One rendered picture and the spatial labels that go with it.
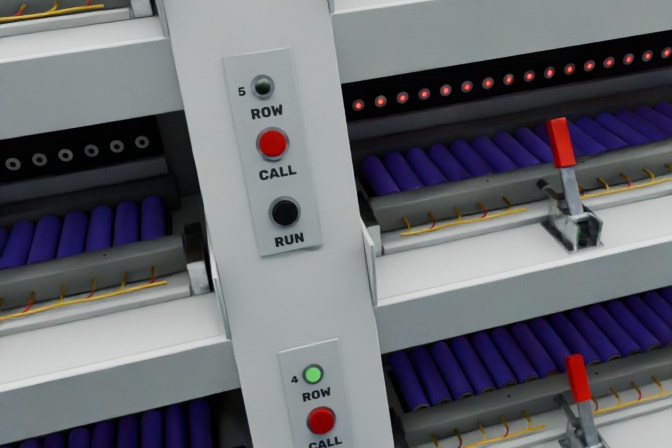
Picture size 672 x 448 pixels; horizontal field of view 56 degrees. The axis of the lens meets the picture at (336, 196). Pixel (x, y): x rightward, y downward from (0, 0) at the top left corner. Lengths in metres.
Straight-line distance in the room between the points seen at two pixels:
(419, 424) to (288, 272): 0.21
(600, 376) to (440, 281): 0.22
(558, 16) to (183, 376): 0.34
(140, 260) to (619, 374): 0.41
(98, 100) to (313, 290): 0.17
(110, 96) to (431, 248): 0.24
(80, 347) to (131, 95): 0.17
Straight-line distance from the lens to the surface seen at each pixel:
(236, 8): 0.38
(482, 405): 0.57
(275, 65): 0.38
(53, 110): 0.40
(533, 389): 0.58
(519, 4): 0.43
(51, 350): 0.45
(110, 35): 0.40
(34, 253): 0.51
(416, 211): 0.48
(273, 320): 0.41
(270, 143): 0.38
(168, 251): 0.46
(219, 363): 0.43
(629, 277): 0.51
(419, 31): 0.41
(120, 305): 0.46
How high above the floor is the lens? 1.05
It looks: 13 degrees down
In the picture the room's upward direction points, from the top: 9 degrees counter-clockwise
